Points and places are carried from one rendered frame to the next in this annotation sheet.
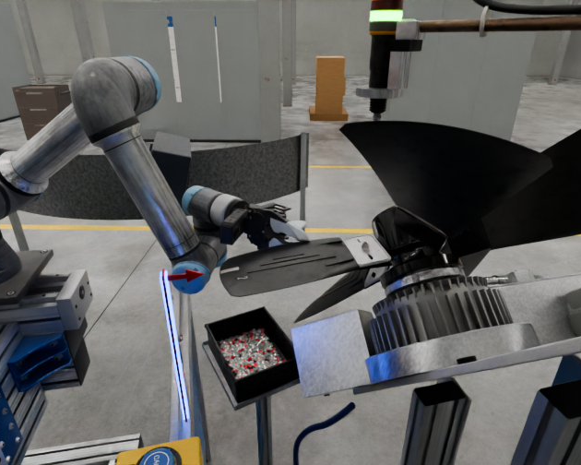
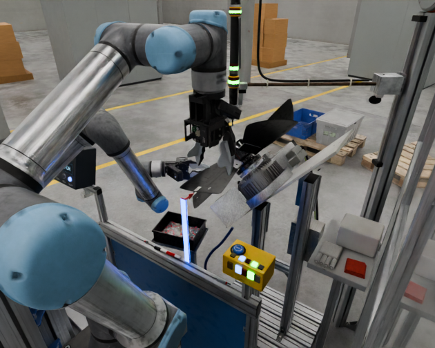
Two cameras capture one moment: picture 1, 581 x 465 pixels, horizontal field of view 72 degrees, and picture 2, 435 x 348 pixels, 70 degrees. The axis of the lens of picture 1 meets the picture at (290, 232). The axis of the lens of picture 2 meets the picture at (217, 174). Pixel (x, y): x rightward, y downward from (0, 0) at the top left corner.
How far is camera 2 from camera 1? 88 cm
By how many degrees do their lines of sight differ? 38
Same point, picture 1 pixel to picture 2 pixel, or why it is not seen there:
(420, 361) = (273, 188)
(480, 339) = (284, 175)
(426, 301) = (264, 170)
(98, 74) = (110, 121)
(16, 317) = not seen: hidden behind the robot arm
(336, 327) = (229, 196)
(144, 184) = (139, 167)
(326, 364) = (231, 211)
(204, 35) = not seen: outside the picture
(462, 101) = not seen: hidden behind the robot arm
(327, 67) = not seen: outside the picture
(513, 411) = (246, 219)
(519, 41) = (148, 10)
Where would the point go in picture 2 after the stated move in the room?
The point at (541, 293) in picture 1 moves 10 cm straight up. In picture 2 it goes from (280, 157) to (282, 139)
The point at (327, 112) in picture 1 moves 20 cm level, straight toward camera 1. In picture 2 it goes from (12, 74) to (13, 75)
